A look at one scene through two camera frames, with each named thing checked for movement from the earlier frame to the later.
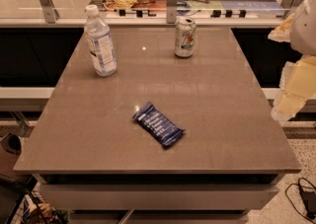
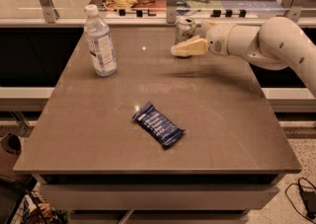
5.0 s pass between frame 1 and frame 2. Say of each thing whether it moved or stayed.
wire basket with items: stayed
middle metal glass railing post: stayed
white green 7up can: stayed
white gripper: moved
